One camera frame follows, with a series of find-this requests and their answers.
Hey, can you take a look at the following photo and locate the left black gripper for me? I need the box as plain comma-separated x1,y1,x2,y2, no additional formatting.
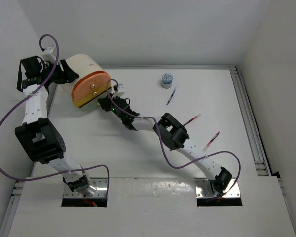
41,60,79,85

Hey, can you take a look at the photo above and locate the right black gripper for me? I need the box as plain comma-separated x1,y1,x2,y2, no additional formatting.
99,92,125,120

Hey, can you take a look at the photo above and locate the cream drawer cabinet shell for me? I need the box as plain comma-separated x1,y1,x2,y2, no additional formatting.
60,54,104,95

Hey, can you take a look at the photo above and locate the yellow drawer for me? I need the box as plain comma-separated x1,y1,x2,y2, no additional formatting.
72,85,106,108

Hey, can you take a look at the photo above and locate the blue white round jar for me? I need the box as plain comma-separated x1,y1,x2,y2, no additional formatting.
161,73,173,89

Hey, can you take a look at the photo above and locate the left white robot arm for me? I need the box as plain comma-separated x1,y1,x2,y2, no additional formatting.
15,56,97,197

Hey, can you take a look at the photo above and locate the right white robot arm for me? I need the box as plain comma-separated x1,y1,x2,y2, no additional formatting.
98,96,232,196

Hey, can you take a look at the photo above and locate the blue pen near jar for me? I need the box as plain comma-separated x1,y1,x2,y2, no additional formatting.
166,87,177,106

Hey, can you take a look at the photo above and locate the red pen under gripper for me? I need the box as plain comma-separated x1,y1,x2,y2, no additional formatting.
183,114,201,126

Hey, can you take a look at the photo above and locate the red pen right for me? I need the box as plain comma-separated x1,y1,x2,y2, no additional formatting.
203,131,221,151

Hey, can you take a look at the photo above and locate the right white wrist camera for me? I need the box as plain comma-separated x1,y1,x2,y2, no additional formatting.
113,84,125,98

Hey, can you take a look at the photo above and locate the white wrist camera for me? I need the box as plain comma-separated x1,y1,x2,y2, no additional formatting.
113,84,125,98
41,46,57,63

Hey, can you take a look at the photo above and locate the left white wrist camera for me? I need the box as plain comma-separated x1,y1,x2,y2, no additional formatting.
41,46,57,63

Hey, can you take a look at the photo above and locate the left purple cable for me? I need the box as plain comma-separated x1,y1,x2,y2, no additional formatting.
0,34,110,182

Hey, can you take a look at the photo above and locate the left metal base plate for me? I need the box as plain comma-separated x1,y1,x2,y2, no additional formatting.
61,178,108,208

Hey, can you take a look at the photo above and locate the metal base plate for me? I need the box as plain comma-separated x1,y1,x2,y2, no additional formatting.
194,178,242,207
61,178,108,208

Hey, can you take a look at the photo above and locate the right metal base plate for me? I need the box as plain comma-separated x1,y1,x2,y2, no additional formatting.
194,178,242,207

